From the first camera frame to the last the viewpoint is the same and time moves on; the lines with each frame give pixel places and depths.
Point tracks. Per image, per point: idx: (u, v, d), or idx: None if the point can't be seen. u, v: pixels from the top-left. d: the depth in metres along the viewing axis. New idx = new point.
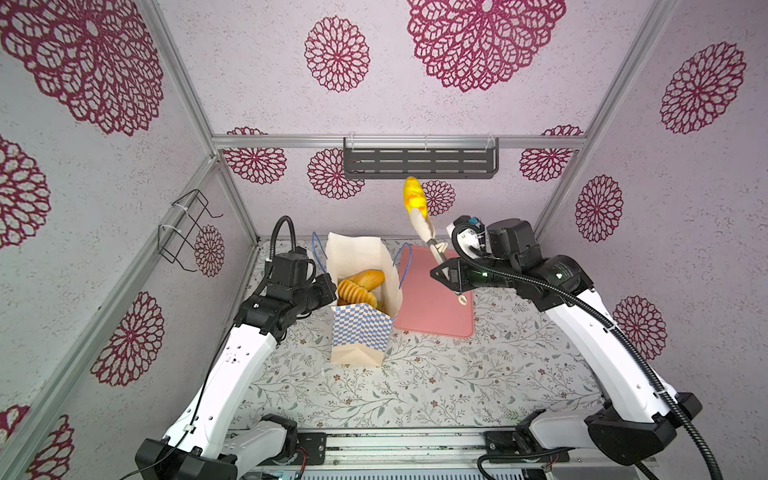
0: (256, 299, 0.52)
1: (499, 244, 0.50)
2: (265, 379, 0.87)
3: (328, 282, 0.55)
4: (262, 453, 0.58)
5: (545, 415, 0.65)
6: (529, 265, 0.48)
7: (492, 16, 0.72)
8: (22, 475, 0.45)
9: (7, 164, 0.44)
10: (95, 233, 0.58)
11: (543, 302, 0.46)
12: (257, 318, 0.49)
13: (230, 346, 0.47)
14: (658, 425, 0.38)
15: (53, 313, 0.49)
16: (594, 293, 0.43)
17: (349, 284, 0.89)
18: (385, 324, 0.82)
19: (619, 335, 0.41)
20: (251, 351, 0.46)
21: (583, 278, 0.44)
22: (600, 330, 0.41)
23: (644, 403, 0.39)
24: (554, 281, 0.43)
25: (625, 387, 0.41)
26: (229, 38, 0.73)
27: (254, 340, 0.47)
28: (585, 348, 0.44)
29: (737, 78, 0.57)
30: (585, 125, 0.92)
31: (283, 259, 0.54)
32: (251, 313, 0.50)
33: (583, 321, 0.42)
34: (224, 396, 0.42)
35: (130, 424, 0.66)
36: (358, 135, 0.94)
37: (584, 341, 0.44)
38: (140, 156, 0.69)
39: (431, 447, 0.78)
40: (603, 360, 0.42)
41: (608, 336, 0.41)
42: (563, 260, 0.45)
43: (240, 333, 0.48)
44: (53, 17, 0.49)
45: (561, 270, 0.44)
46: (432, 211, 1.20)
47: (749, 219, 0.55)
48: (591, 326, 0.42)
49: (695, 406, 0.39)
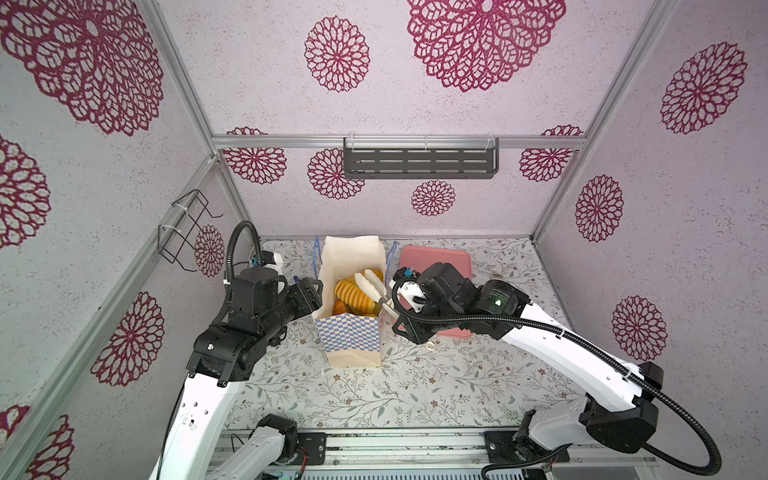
0: (212, 338, 0.42)
1: (433, 291, 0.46)
2: (265, 379, 0.87)
3: (302, 294, 0.57)
4: (259, 466, 0.58)
5: (541, 417, 0.64)
6: (469, 301, 0.49)
7: (492, 16, 0.72)
8: (22, 475, 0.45)
9: (7, 164, 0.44)
10: (95, 234, 0.58)
11: (496, 332, 0.47)
12: (218, 358, 0.41)
13: (187, 403, 0.40)
14: (643, 410, 0.39)
15: (53, 313, 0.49)
16: (533, 306, 0.45)
17: (345, 284, 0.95)
18: (373, 327, 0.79)
19: (571, 337, 0.43)
20: (209, 410, 0.39)
21: (520, 295, 0.46)
22: (554, 339, 0.43)
23: (621, 391, 0.40)
24: (496, 311, 0.44)
25: (600, 384, 0.42)
26: (229, 37, 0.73)
27: (212, 395, 0.40)
28: (548, 358, 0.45)
29: (737, 78, 0.57)
30: (585, 125, 0.92)
31: (243, 281, 0.44)
32: (207, 355, 0.41)
33: (536, 337, 0.44)
34: (188, 461, 0.38)
35: (129, 425, 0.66)
36: (358, 135, 0.94)
37: (547, 354, 0.45)
38: (140, 156, 0.69)
39: (431, 447, 0.78)
40: (568, 364, 0.44)
41: (562, 341, 0.42)
42: (496, 284, 0.47)
43: (194, 388, 0.40)
44: (53, 17, 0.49)
45: (498, 296, 0.45)
46: (432, 211, 1.20)
47: (749, 219, 0.55)
48: (545, 339, 0.43)
49: (658, 373, 0.41)
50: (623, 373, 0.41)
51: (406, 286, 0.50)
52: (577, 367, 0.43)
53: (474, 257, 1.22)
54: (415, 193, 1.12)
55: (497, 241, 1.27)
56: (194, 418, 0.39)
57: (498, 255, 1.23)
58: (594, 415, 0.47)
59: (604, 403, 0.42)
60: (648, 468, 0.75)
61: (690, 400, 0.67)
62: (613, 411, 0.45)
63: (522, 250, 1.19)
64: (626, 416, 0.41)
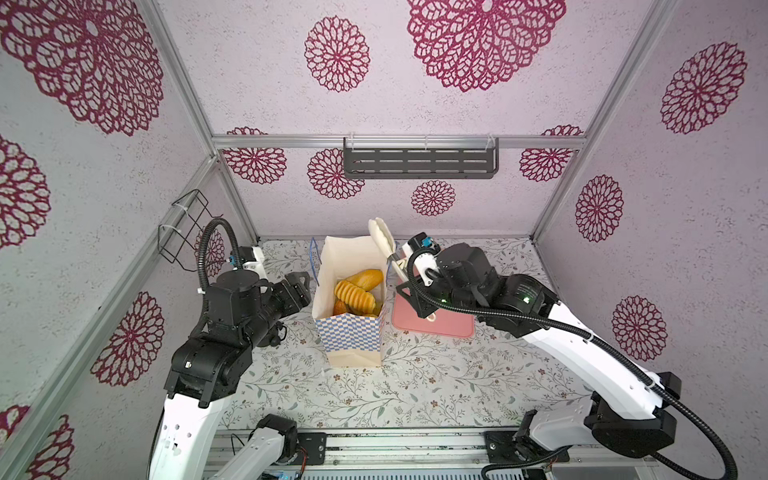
0: (189, 354, 0.39)
1: (456, 276, 0.46)
2: (265, 379, 0.87)
3: (288, 293, 0.54)
4: (261, 466, 0.58)
5: (544, 417, 0.63)
6: (493, 294, 0.45)
7: (492, 16, 0.72)
8: (22, 475, 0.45)
9: (7, 164, 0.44)
10: (95, 233, 0.58)
11: (520, 330, 0.44)
12: (196, 375, 0.38)
13: (168, 426, 0.37)
14: (662, 421, 0.38)
15: (53, 313, 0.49)
16: (561, 305, 0.42)
17: (345, 284, 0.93)
18: (374, 328, 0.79)
19: (600, 343, 0.41)
20: (191, 432, 0.37)
21: (547, 293, 0.42)
22: (581, 343, 0.40)
23: (642, 401, 0.39)
24: (524, 308, 0.41)
25: (623, 393, 0.41)
26: (229, 37, 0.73)
27: (193, 416, 0.37)
28: (570, 360, 0.43)
29: (737, 78, 0.57)
30: (585, 125, 0.92)
31: (219, 292, 0.40)
32: (186, 373, 0.38)
33: (563, 339, 0.41)
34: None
35: (129, 425, 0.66)
36: (358, 135, 0.94)
37: (570, 358, 0.43)
38: (140, 156, 0.69)
39: (431, 447, 0.78)
40: (591, 370, 0.42)
41: (589, 345, 0.40)
42: (524, 280, 0.43)
43: (176, 410, 0.37)
44: (53, 17, 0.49)
45: (527, 293, 0.41)
46: (432, 211, 1.20)
47: (749, 219, 0.55)
48: (572, 342, 0.41)
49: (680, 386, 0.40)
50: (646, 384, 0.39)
51: (421, 257, 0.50)
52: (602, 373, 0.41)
53: None
54: (415, 193, 1.12)
55: (497, 241, 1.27)
56: (177, 441, 0.37)
57: (498, 255, 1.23)
58: (602, 419, 0.46)
59: (618, 410, 0.45)
60: (648, 468, 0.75)
61: (690, 400, 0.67)
62: (626, 419, 0.44)
63: (522, 250, 1.19)
64: (644, 426, 0.40)
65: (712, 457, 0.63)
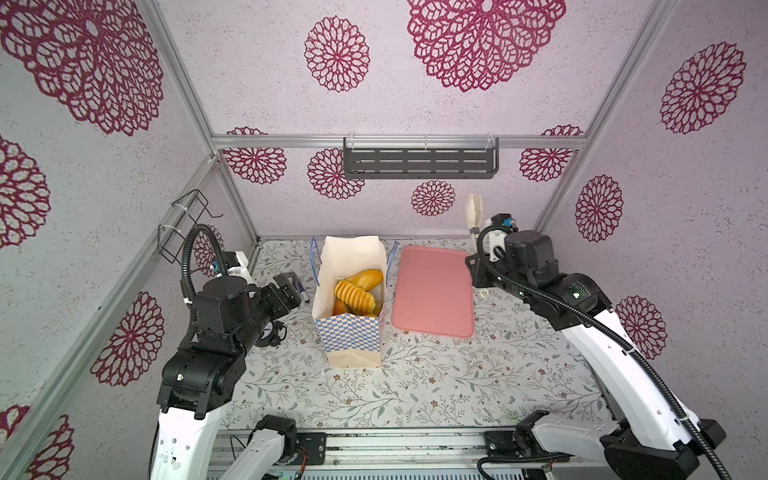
0: (180, 366, 0.38)
1: (517, 256, 0.48)
2: (265, 379, 0.87)
3: (274, 298, 0.54)
4: (263, 468, 0.58)
5: (549, 420, 0.64)
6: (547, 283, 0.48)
7: (492, 16, 0.72)
8: (23, 475, 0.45)
9: (7, 164, 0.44)
10: (95, 233, 0.58)
11: (561, 321, 0.45)
12: (191, 387, 0.37)
13: (165, 441, 0.37)
14: (680, 453, 0.37)
15: (53, 313, 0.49)
16: (613, 314, 0.42)
17: (345, 284, 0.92)
18: (374, 328, 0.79)
19: (638, 358, 0.40)
20: (189, 445, 0.36)
21: (601, 297, 0.43)
22: (619, 353, 0.40)
23: (666, 428, 0.38)
24: (571, 301, 0.42)
25: (648, 415, 0.39)
26: (229, 37, 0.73)
27: (189, 429, 0.37)
28: (600, 367, 0.43)
29: (737, 78, 0.57)
30: (585, 126, 0.93)
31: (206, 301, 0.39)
32: (178, 385, 0.38)
33: (601, 342, 0.41)
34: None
35: (129, 425, 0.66)
36: (358, 135, 0.94)
37: (603, 364, 0.43)
38: (140, 156, 0.69)
39: (431, 447, 0.78)
40: (622, 383, 0.41)
41: (626, 357, 0.40)
42: (581, 278, 0.44)
43: (172, 423, 0.37)
44: (53, 17, 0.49)
45: (579, 289, 0.43)
46: (432, 211, 1.20)
47: (749, 219, 0.55)
48: (609, 349, 0.41)
49: (720, 434, 0.37)
50: (676, 415, 0.38)
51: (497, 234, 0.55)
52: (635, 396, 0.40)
53: None
54: (415, 193, 1.12)
55: None
56: (175, 455, 0.36)
57: None
58: (621, 441, 0.45)
59: (638, 433, 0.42)
60: None
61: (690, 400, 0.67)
62: (643, 444, 0.43)
63: None
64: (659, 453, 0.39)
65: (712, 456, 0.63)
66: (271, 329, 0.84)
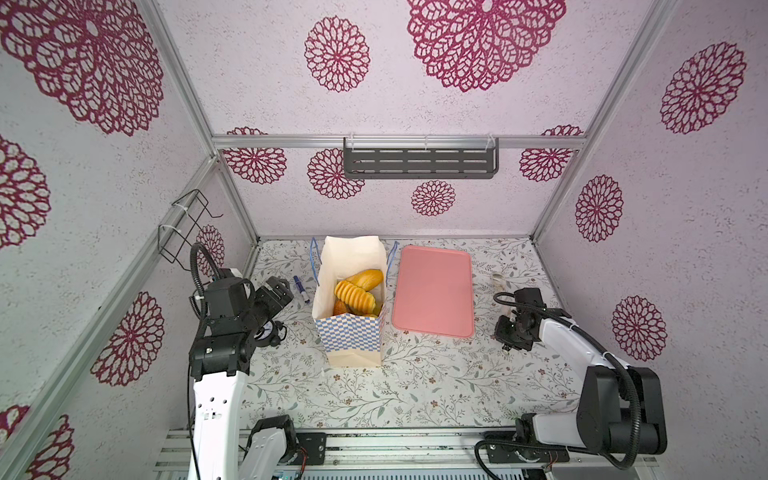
0: (206, 345, 0.47)
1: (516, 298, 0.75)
2: (265, 379, 0.87)
3: (268, 295, 0.63)
4: (271, 465, 0.58)
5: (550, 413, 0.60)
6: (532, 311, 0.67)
7: (492, 16, 0.72)
8: (22, 475, 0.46)
9: (7, 164, 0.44)
10: (95, 233, 0.58)
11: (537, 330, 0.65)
12: (219, 359, 0.46)
13: (203, 402, 0.43)
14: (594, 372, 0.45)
15: (53, 313, 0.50)
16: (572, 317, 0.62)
17: (345, 284, 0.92)
18: (374, 328, 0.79)
19: (577, 329, 0.57)
20: (228, 398, 0.44)
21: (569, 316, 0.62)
22: (565, 329, 0.58)
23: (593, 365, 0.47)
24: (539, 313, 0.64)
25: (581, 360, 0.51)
26: (229, 37, 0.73)
27: (225, 386, 0.44)
28: (562, 348, 0.57)
29: (737, 78, 0.57)
30: (585, 126, 0.93)
31: (215, 291, 0.49)
32: (207, 361, 0.46)
33: (554, 326, 0.60)
34: (221, 449, 0.40)
35: (129, 425, 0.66)
36: (358, 135, 0.94)
37: (561, 344, 0.57)
38: (140, 157, 0.69)
39: (431, 447, 0.78)
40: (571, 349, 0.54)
41: (571, 331, 0.57)
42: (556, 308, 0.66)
43: (208, 385, 0.44)
44: (53, 17, 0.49)
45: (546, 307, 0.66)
46: (433, 211, 1.20)
47: (749, 219, 0.55)
48: (558, 328, 0.59)
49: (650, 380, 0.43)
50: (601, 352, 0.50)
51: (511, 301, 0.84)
52: (576, 352, 0.53)
53: (474, 258, 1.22)
54: (415, 193, 1.12)
55: (497, 241, 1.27)
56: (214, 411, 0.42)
57: (499, 255, 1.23)
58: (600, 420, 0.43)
59: None
60: (648, 468, 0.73)
61: (690, 400, 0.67)
62: None
63: (522, 250, 1.19)
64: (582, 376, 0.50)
65: (712, 456, 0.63)
66: (270, 329, 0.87)
